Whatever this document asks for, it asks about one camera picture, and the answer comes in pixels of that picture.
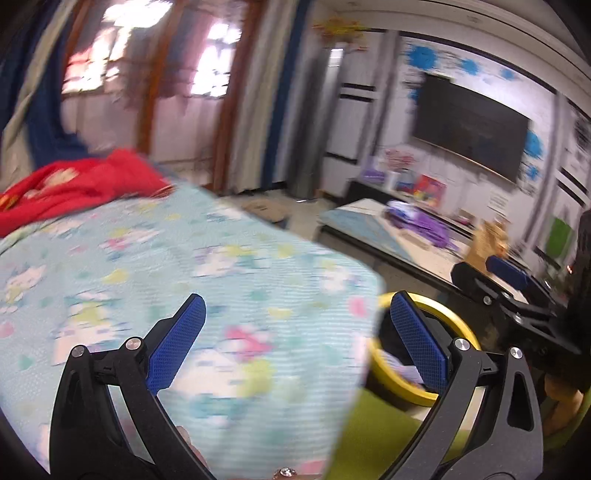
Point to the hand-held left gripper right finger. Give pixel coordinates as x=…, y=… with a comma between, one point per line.
x=418, y=344

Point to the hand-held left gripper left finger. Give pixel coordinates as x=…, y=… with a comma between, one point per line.
x=178, y=344

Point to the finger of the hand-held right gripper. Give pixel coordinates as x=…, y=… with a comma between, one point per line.
x=505, y=272
x=471, y=281

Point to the yellow rimmed trash bin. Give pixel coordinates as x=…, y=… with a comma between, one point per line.
x=457, y=323

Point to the person's right hand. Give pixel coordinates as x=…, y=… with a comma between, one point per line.
x=561, y=406

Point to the person's left hand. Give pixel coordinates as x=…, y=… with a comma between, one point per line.
x=191, y=445

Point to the brown paper bag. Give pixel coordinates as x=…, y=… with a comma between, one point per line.
x=485, y=244

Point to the green panel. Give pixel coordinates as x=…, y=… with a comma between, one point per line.
x=559, y=240

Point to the purple cloth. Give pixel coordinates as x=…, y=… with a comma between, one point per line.
x=429, y=228

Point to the cartoon cat printed blanket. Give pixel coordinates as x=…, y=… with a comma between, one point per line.
x=184, y=258

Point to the colourful picture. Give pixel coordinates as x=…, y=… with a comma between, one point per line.
x=429, y=189

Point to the white and blue coffee table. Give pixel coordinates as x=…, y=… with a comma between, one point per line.
x=369, y=226

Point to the round blue ornament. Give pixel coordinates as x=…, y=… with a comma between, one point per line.
x=406, y=183

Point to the white vase with red flowers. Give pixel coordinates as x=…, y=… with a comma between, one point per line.
x=395, y=177

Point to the purple box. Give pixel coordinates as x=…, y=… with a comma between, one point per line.
x=371, y=176

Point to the dark television stand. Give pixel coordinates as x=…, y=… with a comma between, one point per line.
x=358, y=189

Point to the small square stool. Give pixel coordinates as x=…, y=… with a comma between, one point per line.
x=268, y=210

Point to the red flower printed blanket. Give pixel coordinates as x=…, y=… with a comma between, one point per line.
x=83, y=184

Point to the silver tower air conditioner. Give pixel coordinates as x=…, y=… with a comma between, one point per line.
x=314, y=138

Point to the beige curtain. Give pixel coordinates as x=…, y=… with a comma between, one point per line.
x=251, y=115
x=23, y=106

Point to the wooden framed glass door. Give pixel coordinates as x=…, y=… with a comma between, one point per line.
x=154, y=101

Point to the blue curtain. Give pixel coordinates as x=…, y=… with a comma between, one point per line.
x=281, y=115
x=51, y=124

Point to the yellow artificial flowers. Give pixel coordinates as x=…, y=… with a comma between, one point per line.
x=339, y=27

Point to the white wall note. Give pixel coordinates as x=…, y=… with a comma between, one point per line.
x=498, y=201

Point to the black wall television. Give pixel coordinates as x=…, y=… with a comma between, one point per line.
x=466, y=124

